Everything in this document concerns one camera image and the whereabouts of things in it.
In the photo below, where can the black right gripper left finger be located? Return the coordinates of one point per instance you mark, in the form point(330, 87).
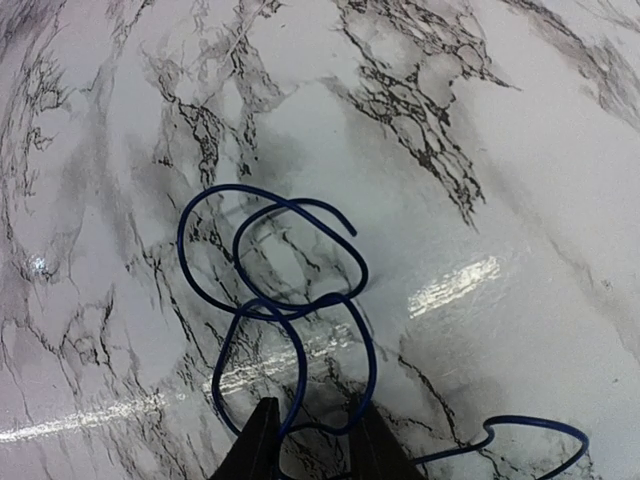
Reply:
point(253, 455)

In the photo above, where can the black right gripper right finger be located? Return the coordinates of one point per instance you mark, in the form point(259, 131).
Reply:
point(375, 453)

